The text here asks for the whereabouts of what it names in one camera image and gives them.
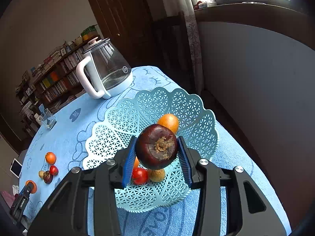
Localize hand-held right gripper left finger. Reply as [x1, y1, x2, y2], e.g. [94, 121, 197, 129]
[27, 136, 137, 236]

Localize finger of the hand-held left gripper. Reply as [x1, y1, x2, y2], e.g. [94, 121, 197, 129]
[22, 182, 32, 198]

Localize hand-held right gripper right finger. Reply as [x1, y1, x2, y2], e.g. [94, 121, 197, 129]
[177, 135, 287, 236]

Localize large orange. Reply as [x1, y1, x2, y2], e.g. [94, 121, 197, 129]
[26, 180, 37, 194]

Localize large red tomato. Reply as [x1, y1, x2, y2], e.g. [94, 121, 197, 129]
[132, 167, 149, 185]

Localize medium orange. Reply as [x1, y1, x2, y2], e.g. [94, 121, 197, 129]
[157, 113, 180, 134]

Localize light blue plastic basket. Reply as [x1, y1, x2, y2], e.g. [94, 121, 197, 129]
[82, 87, 219, 214]

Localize pink blanket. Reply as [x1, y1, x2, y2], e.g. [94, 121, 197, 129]
[0, 190, 15, 208]

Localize white tablet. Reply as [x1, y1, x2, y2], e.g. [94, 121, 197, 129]
[10, 159, 22, 178]

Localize blue printed tablecloth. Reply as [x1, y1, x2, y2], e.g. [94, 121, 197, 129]
[18, 66, 292, 236]

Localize clear drinking glass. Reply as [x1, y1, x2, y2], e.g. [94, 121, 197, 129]
[39, 108, 57, 130]

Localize rows of books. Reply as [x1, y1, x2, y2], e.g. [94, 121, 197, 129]
[34, 47, 86, 106]

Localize wooden bookshelf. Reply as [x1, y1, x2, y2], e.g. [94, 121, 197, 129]
[31, 41, 104, 115]

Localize dark wooden chair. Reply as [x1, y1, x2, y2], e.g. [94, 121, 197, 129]
[151, 11, 197, 91]

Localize patterned curtain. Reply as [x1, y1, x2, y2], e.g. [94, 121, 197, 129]
[157, 0, 205, 91]

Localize green box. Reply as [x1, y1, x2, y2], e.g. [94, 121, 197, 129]
[81, 25, 98, 37]

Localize dark wooden door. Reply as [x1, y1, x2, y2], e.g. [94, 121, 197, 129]
[84, 0, 158, 69]

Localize glass kettle with white handle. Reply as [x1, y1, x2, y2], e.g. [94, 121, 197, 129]
[76, 37, 133, 99]

